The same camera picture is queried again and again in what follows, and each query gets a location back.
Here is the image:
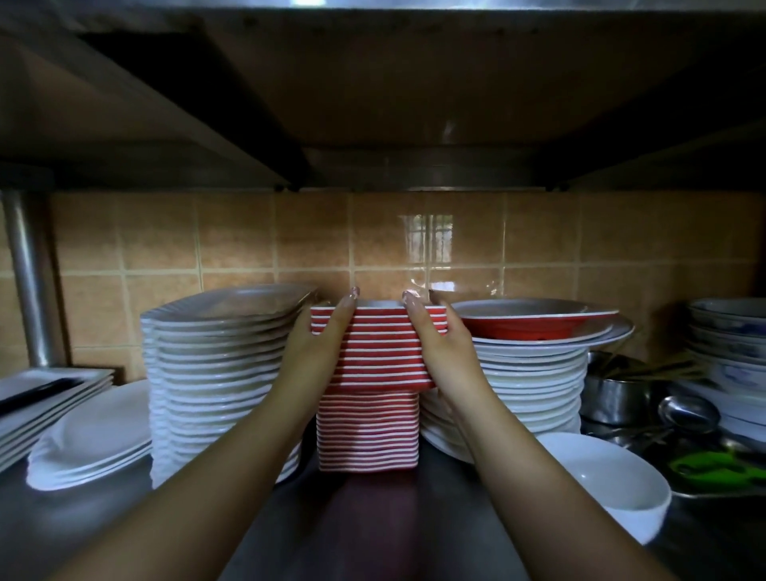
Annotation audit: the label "person's right hand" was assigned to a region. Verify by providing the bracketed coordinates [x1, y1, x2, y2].
[401, 290, 498, 414]

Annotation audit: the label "person's left hand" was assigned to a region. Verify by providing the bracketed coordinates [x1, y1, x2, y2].
[274, 286, 361, 420]

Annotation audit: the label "person's right forearm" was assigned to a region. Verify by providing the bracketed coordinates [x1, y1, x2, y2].
[442, 385, 677, 581]

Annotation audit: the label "person's left forearm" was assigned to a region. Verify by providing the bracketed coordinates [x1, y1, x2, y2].
[50, 392, 312, 581]

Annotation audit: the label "white oval plate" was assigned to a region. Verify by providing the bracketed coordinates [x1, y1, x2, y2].
[28, 449, 154, 492]
[30, 380, 152, 468]
[26, 440, 153, 483]

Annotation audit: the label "red shallow bowl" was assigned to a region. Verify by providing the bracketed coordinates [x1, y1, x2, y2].
[452, 298, 621, 342]

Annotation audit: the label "stack of round white plates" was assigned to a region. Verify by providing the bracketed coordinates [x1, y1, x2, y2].
[418, 314, 635, 465]

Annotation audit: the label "stack of wavy white plates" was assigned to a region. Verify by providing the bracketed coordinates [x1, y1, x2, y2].
[140, 283, 318, 489]

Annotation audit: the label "small steel pot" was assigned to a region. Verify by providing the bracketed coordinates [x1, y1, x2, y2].
[578, 351, 653, 427]

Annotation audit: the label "white ceramic bowl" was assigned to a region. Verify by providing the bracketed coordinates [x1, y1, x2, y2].
[535, 432, 673, 546]

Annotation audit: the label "bundle of wooden chopsticks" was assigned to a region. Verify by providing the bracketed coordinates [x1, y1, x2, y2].
[598, 353, 707, 384]

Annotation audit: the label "steel ladle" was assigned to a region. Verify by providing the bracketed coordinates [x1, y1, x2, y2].
[598, 394, 722, 450]

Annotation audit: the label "white rectangular plates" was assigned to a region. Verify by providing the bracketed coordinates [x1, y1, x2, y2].
[0, 366, 116, 474]

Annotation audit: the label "stack of blue patterned bowls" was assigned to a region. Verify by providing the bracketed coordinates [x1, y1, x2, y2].
[681, 297, 766, 444]

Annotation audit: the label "green handled peeler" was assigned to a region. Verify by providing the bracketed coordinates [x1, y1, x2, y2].
[669, 449, 766, 489]

